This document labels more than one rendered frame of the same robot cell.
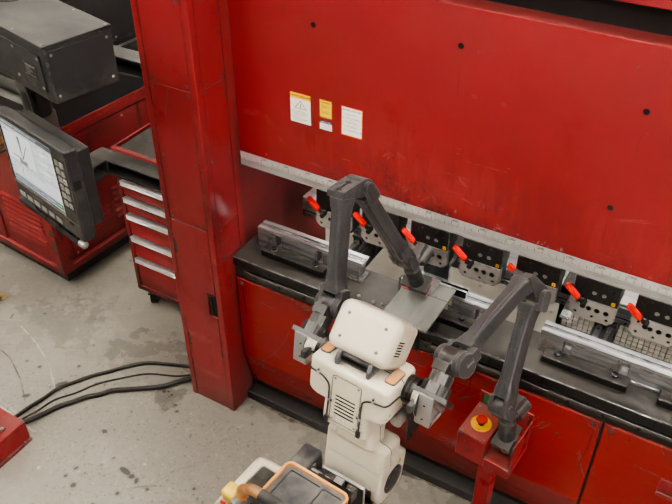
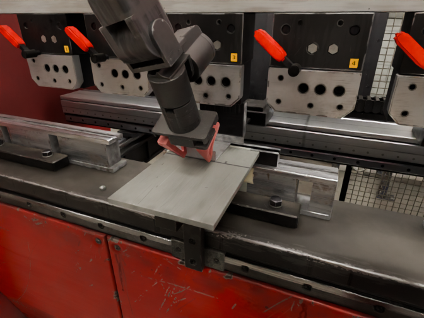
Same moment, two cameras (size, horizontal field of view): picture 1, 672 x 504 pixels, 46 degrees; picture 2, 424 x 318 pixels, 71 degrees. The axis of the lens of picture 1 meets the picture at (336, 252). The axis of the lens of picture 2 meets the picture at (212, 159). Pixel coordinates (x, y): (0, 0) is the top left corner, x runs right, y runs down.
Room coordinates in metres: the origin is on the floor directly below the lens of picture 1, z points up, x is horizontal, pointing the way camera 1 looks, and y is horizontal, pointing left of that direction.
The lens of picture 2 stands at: (1.68, -0.26, 1.26)
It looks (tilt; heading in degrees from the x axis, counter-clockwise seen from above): 26 degrees down; 351
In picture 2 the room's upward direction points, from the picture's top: straight up
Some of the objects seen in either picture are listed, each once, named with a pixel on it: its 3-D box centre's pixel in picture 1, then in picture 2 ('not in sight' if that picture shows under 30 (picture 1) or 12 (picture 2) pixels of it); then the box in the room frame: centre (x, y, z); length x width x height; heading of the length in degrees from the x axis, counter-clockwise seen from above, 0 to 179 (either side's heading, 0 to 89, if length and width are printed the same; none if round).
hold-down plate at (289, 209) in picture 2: (437, 313); (229, 200); (2.22, -0.38, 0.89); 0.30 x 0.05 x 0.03; 59
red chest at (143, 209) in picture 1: (194, 223); not in sight; (3.35, 0.74, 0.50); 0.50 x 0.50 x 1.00; 59
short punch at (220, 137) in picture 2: (437, 269); (223, 121); (2.29, -0.38, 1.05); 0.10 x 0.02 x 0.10; 59
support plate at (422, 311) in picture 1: (418, 302); (194, 173); (2.16, -0.30, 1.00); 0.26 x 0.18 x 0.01; 149
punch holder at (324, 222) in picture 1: (338, 207); (61, 50); (2.50, -0.01, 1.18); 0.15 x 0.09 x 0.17; 59
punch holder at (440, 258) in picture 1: (433, 239); (211, 58); (2.30, -0.35, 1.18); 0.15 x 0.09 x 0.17; 59
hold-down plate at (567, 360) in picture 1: (584, 369); not in sight; (1.93, -0.87, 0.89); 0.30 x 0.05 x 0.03; 59
